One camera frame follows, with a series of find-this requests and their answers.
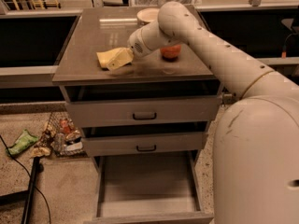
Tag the black floor stand leg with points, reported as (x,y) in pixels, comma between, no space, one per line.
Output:
(26,196)

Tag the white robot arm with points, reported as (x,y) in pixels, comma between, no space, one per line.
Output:
(256,143)

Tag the orange ball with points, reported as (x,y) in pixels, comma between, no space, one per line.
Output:
(171,52)

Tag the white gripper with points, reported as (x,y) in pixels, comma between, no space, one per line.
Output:
(135,47)

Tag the bottom grey drawer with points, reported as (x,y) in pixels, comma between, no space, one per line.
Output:
(151,188)

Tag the green snack bag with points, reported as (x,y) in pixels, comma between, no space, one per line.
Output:
(24,141)

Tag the top grey drawer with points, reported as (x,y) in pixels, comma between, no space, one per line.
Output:
(143,111)

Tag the wire basket with snacks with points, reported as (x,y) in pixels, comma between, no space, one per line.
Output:
(59,137)

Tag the white bowl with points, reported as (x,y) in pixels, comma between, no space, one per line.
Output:
(147,15)

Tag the grey drawer cabinet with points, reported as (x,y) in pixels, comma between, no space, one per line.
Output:
(81,79)

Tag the yellow sponge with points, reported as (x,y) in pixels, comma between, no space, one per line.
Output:
(103,58)

